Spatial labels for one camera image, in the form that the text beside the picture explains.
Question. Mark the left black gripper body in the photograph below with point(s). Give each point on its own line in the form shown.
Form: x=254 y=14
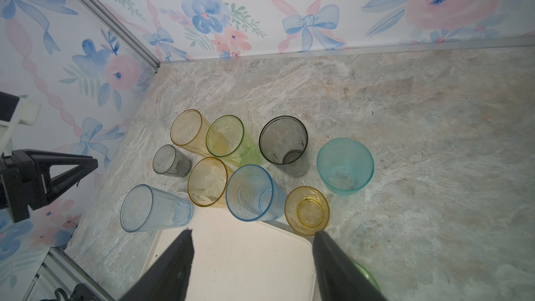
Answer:
x=23 y=186

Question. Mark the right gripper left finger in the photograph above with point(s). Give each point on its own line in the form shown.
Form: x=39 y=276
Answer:
x=168 y=277

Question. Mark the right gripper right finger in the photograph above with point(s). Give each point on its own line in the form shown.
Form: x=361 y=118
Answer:
x=338 y=278

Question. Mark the light blue plastic cup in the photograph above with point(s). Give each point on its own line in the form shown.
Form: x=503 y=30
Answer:
x=146 y=208

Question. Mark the tall yellow plastic cup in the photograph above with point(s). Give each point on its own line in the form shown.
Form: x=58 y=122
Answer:
x=207 y=183

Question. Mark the tall orange plastic cup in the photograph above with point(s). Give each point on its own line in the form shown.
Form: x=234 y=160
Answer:
x=189 y=131

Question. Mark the tall green plastic cup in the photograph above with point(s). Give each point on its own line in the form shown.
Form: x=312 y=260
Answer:
x=228 y=140

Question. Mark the small green plastic cup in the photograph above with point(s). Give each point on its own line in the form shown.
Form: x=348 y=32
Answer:
x=369 y=277

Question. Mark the small yellow plastic cup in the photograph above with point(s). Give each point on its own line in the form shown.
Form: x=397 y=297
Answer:
x=307 y=211

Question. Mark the teal plastic cup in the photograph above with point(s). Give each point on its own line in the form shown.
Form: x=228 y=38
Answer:
x=345 y=166

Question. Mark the blue ribbed plastic cup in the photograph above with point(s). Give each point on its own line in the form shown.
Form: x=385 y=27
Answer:
x=253 y=195

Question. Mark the small grey plastic cup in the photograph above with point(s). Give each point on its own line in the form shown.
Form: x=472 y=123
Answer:
x=169 y=161

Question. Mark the tall grey plastic cup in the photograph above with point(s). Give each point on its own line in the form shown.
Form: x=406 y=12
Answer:
x=283 y=140

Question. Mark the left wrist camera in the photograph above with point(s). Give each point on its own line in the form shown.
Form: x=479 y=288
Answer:
x=15 y=111

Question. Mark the aluminium front rail frame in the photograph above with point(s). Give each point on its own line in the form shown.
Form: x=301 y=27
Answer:
x=60 y=278

